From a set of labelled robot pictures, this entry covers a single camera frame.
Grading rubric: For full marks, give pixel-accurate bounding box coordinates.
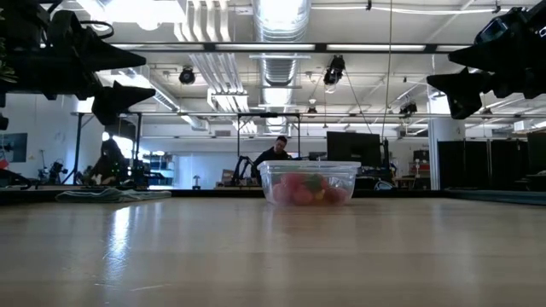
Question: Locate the black computer monitor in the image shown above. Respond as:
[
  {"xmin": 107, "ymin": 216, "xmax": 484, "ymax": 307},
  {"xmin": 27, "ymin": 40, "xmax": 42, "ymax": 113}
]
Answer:
[{"xmin": 326, "ymin": 130, "xmax": 383, "ymax": 168}]

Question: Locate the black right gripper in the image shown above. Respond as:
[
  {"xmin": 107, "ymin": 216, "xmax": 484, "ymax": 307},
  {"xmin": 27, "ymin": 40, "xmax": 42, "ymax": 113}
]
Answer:
[{"xmin": 426, "ymin": 38, "xmax": 546, "ymax": 120}]

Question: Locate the clear plastic food container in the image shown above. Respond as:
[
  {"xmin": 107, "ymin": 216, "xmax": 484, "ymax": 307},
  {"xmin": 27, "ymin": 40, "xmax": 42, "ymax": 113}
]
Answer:
[{"xmin": 257, "ymin": 159, "xmax": 362, "ymax": 208}]

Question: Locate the seated person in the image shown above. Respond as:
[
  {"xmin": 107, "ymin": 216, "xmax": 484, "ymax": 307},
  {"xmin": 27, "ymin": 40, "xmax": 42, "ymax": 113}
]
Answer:
[{"xmin": 252, "ymin": 135, "xmax": 295, "ymax": 162}]

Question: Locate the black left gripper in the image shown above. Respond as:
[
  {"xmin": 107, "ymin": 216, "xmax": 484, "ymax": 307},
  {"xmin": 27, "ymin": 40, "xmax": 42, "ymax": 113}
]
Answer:
[{"xmin": 8, "ymin": 10, "xmax": 157, "ymax": 127}]

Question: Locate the black partition screen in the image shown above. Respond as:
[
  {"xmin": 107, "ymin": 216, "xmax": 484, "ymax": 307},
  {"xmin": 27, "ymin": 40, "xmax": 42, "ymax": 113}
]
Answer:
[{"xmin": 437, "ymin": 138, "xmax": 528, "ymax": 191}]

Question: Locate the background black rig frame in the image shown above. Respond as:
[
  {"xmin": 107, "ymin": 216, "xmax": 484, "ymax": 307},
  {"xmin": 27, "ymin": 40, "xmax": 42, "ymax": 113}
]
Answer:
[{"xmin": 70, "ymin": 111, "xmax": 302, "ymax": 187}]

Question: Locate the black screen panel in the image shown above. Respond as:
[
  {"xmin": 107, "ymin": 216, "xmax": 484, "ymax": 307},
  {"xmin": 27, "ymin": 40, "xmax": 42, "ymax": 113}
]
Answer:
[{"xmin": 526, "ymin": 130, "xmax": 546, "ymax": 174}]

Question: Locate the folded green cloth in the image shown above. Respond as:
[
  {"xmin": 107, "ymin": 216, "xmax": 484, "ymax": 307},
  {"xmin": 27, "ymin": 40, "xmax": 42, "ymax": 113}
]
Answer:
[{"xmin": 54, "ymin": 187, "xmax": 172, "ymax": 204}]

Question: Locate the pink plastic peach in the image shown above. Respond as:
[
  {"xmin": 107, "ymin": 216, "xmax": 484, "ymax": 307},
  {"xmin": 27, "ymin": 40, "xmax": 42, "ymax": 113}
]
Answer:
[
  {"xmin": 271, "ymin": 183, "xmax": 293, "ymax": 206},
  {"xmin": 292, "ymin": 189, "xmax": 316, "ymax": 206}
]

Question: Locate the red and black clamp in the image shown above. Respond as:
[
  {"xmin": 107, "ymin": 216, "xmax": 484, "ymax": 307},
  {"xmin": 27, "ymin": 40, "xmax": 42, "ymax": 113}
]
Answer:
[{"xmin": 0, "ymin": 158, "xmax": 33, "ymax": 191}]

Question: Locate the dark wall poster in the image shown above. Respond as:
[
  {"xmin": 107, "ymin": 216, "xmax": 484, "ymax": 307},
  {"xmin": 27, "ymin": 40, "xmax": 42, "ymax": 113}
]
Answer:
[{"xmin": 0, "ymin": 132, "xmax": 29, "ymax": 164}]

